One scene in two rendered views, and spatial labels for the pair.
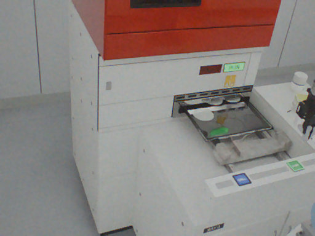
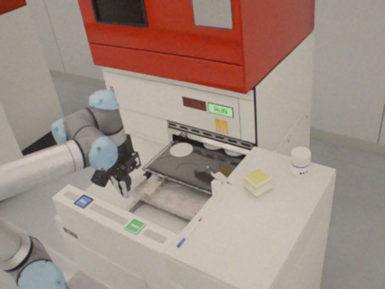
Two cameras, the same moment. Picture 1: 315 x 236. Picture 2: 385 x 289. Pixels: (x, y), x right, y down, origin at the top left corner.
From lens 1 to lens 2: 1.82 m
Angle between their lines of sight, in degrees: 56
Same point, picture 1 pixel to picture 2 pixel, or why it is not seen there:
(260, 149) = (172, 204)
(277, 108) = (233, 176)
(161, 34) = (125, 51)
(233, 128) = (179, 173)
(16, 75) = not seen: hidden behind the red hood
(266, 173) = (107, 212)
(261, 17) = (219, 52)
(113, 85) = (115, 90)
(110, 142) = not seen: hidden behind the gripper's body
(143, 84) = (136, 97)
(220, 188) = (65, 195)
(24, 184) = not seen: hidden behind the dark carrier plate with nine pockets
